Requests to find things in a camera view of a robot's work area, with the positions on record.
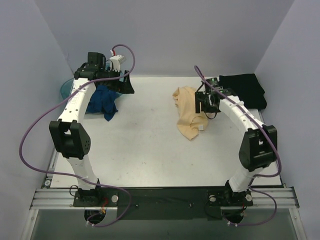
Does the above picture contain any beige t shirt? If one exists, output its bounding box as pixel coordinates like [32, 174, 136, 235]
[172, 86, 208, 141]

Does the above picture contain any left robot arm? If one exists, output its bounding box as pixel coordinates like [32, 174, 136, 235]
[49, 51, 135, 206]

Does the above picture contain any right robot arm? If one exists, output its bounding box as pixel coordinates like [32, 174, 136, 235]
[194, 77, 278, 205]

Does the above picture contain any blue t shirt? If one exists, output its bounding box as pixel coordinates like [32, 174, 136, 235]
[86, 85, 120, 122]

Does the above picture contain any black folded t shirt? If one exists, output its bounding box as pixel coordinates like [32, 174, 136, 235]
[219, 73, 267, 110]

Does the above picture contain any teal plastic basket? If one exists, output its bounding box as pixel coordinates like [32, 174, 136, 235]
[60, 78, 74, 100]

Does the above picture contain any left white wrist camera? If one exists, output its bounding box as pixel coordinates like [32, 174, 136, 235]
[109, 54, 126, 72]

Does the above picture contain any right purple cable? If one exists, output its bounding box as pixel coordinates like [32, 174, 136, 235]
[193, 65, 282, 227]

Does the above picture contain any purple cable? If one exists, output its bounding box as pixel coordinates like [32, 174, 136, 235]
[19, 44, 137, 228]
[193, 65, 282, 227]

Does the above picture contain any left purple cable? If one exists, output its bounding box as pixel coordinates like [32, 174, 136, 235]
[19, 44, 137, 228]

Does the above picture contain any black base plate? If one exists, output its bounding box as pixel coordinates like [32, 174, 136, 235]
[72, 186, 253, 223]

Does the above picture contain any aluminium frame rail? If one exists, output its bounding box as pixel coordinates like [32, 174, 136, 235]
[30, 187, 300, 210]

